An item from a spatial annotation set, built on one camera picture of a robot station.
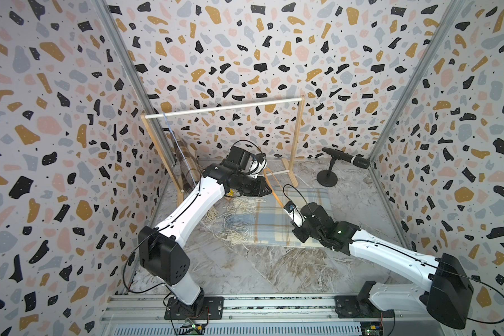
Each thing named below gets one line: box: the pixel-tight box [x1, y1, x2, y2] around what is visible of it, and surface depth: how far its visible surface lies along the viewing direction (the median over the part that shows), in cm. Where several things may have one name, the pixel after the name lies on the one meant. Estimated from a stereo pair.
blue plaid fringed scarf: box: [203, 186, 333, 250], surface depth 97 cm
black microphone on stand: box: [316, 147, 370, 188], surface depth 102 cm
